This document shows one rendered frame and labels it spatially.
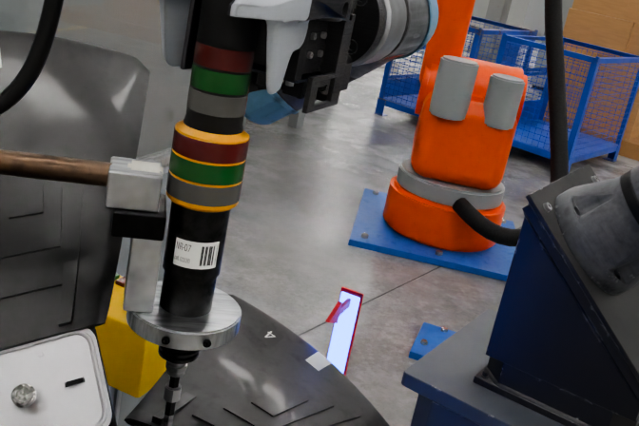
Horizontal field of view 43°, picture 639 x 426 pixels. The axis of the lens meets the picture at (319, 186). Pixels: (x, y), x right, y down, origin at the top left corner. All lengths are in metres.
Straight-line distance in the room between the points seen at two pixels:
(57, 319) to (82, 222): 0.07
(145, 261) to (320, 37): 0.18
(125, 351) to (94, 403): 0.48
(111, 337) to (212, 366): 0.31
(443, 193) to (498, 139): 0.40
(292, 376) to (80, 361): 0.26
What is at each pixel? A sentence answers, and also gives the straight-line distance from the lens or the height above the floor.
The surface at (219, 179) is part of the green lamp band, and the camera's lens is 0.46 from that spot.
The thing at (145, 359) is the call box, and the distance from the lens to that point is 0.98.
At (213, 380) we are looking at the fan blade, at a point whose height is 1.18.
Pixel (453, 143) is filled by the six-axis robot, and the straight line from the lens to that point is 4.30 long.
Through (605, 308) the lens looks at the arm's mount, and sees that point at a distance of 1.08.
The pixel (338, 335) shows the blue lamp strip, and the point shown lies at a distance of 0.88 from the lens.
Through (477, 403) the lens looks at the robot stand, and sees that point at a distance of 1.11.
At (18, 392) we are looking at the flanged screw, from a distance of 0.51.
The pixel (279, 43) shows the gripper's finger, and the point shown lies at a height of 1.48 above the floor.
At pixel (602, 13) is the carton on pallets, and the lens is 8.48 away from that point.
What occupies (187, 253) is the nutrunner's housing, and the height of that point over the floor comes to 1.35.
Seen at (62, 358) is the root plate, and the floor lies 1.27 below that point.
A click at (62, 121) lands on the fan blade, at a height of 1.39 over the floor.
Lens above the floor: 1.54
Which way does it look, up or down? 18 degrees down
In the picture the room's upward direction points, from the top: 11 degrees clockwise
